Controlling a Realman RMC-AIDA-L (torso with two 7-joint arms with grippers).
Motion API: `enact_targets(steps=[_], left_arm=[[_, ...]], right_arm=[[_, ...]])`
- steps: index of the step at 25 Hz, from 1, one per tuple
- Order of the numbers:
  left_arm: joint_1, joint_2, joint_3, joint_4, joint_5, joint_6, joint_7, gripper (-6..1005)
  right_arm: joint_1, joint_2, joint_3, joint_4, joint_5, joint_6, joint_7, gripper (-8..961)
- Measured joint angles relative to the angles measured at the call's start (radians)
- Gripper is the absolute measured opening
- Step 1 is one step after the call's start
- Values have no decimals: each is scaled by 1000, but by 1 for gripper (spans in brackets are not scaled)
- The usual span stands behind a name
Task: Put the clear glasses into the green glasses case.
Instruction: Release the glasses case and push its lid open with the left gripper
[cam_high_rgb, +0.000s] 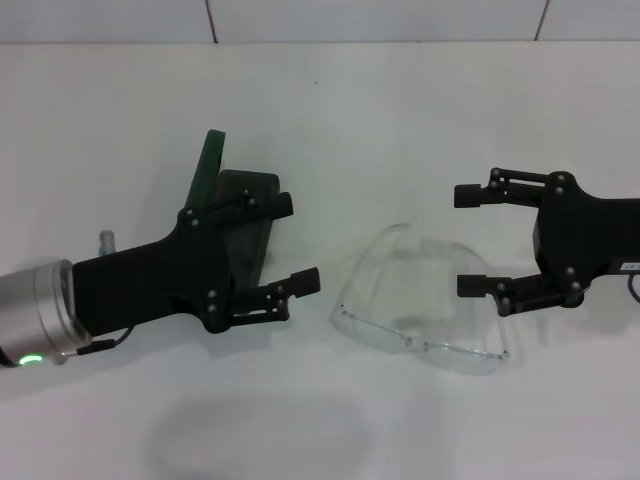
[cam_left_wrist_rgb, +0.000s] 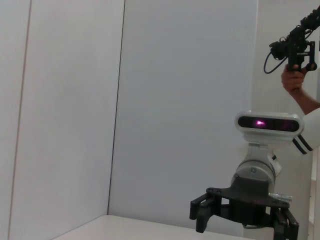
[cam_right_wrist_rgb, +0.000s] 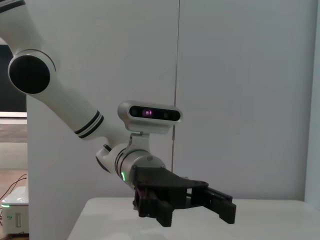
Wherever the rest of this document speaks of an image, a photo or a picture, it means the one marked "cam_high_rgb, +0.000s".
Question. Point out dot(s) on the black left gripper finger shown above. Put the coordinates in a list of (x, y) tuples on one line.
[(300, 282), (265, 204)]

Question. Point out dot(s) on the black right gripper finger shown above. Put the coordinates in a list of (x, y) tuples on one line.
[(470, 196), (475, 286)]

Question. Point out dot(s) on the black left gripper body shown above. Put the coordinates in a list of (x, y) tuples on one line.
[(150, 280)]

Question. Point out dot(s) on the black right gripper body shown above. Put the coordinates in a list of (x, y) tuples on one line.
[(580, 235)]

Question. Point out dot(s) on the green glasses case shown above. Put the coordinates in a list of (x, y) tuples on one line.
[(205, 170)]

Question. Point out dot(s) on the clear white glasses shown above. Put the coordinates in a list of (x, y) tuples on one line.
[(380, 332)]

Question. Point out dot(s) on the white and silver left robot arm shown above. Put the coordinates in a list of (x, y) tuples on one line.
[(30, 310)]

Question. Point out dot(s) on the silver left wrist stub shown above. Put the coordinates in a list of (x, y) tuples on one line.
[(106, 243)]

